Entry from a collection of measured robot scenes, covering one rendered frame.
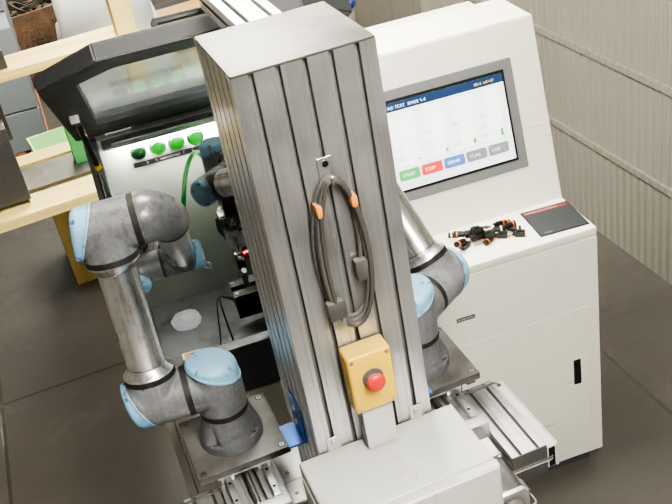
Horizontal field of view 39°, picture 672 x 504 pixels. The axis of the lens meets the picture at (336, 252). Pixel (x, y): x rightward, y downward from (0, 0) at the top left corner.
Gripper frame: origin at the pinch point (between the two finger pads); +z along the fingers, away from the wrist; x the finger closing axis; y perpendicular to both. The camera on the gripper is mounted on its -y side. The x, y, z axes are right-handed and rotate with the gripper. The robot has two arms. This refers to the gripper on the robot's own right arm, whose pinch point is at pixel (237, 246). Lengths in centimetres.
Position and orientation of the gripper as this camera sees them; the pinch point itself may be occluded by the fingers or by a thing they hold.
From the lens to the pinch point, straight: 282.4
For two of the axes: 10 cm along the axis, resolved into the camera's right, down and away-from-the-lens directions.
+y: 2.8, 4.6, -8.4
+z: 1.6, 8.4, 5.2
